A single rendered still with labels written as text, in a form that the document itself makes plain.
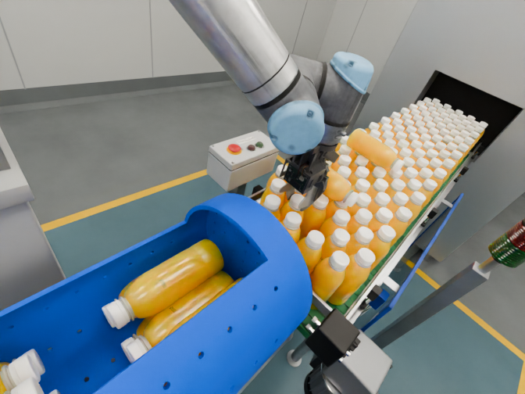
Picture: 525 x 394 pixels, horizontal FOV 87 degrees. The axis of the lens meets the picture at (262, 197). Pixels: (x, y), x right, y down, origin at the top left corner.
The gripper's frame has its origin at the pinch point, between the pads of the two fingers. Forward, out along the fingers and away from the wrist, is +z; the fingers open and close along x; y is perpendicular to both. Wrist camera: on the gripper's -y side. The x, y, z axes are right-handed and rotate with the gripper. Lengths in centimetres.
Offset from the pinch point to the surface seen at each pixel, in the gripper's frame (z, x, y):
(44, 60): 72, -270, -12
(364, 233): -0.7, 17.3, -5.3
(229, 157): -1.7, -21.0, 5.9
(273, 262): -13.6, 12.5, 28.3
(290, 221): -0.6, 3.8, 8.0
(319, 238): -0.6, 11.2, 5.8
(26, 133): 109, -227, 23
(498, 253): -9.3, 40.5, -17.4
